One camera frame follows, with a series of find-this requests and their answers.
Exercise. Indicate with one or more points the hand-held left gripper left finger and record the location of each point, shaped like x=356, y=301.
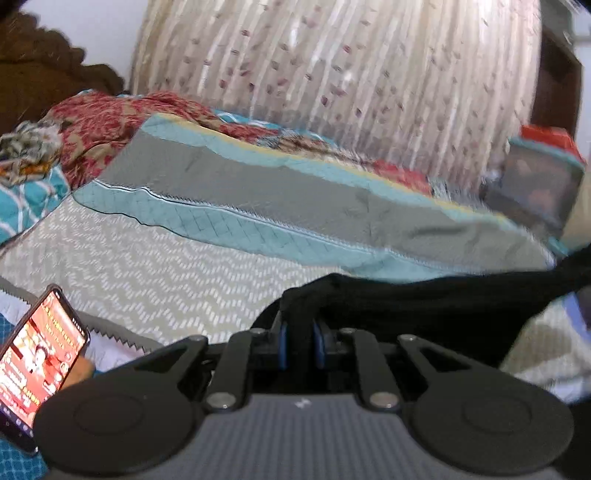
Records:
x=282, y=345

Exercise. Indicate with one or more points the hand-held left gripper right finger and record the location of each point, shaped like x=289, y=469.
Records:
x=317, y=345

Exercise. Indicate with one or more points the black pants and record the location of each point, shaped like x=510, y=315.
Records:
x=415, y=309

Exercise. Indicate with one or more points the patterned teal grey bedsheet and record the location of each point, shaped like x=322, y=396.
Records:
x=161, y=267

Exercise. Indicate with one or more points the smartphone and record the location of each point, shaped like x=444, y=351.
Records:
x=32, y=360

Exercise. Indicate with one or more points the beige floral curtain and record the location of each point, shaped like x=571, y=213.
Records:
x=323, y=69

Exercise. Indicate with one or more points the red floral cloth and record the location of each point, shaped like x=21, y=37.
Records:
x=101, y=120

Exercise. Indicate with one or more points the teal white lattice pillow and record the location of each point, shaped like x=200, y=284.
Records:
x=27, y=203

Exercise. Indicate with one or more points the green white patterned cloth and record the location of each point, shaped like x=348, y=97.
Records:
x=25, y=147

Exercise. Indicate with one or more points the carved wooden headboard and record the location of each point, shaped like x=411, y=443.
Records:
x=37, y=78

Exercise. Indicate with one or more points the dark wooden cabinet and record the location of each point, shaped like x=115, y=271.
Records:
x=558, y=74

